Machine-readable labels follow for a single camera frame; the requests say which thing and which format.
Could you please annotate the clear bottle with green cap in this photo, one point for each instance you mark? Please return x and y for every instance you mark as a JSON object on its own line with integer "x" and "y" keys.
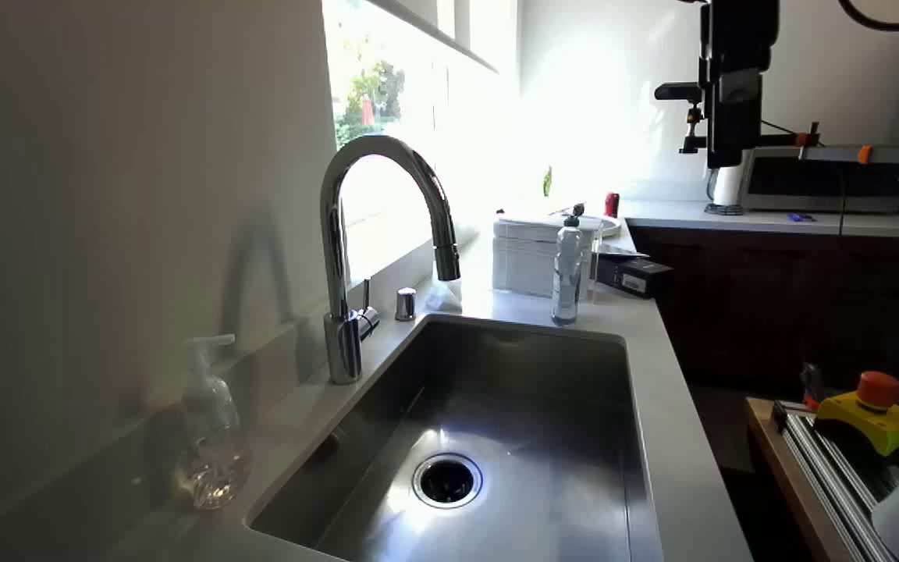
{"x": 566, "y": 274}

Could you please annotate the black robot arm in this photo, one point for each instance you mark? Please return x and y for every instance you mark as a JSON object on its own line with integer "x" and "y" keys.
{"x": 726, "y": 100}

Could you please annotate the small chrome sink button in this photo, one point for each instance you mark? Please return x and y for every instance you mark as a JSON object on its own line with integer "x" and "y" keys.
{"x": 403, "y": 305}

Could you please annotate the white rectangular container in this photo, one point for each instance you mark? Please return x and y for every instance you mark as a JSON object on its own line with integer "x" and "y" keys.
{"x": 525, "y": 254}

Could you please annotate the chrome gooseneck kitchen faucet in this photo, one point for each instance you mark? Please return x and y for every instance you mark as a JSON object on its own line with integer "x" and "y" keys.
{"x": 343, "y": 322}

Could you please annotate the stainless steel sink basin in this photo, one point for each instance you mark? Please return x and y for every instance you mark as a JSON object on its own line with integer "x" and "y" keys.
{"x": 481, "y": 442}

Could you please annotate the small red cup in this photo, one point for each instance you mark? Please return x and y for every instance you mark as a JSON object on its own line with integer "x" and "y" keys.
{"x": 614, "y": 204}

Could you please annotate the small black box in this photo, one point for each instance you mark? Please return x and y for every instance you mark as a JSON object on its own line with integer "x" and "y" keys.
{"x": 641, "y": 275}

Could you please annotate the dark wood cabinet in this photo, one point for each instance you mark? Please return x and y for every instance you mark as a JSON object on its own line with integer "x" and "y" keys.
{"x": 747, "y": 310}

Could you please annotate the yellow emergency stop button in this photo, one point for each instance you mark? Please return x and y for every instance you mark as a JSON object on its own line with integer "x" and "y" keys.
{"x": 871, "y": 409}

